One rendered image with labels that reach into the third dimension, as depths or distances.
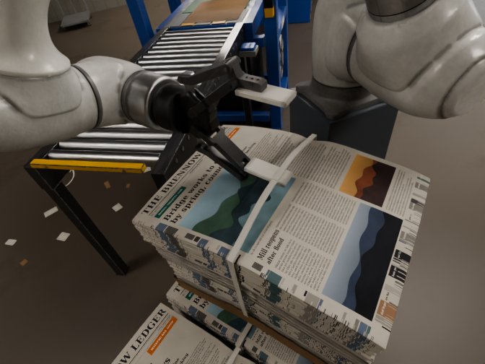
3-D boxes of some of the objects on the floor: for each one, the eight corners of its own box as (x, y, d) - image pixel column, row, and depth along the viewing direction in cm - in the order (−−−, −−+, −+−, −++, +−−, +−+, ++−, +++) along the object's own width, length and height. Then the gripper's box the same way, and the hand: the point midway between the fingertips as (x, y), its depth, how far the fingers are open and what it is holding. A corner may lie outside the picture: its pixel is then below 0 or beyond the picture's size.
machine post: (179, 127, 257) (93, -134, 148) (169, 127, 259) (78, -132, 150) (182, 121, 263) (102, -134, 154) (172, 121, 265) (87, -132, 156)
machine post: (281, 128, 238) (270, -171, 129) (271, 128, 240) (250, -167, 131) (283, 122, 244) (272, -170, 135) (271, 122, 246) (252, -166, 137)
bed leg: (254, 137, 235) (243, 48, 187) (247, 137, 236) (234, 49, 188) (255, 133, 239) (245, 45, 191) (248, 133, 240) (236, 45, 192)
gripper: (163, 15, 42) (309, 37, 33) (196, 149, 60) (297, 187, 51) (123, 35, 38) (277, 66, 29) (172, 173, 56) (277, 219, 47)
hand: (281, 140), depth 41 cm, fingers open, 13 cm apart
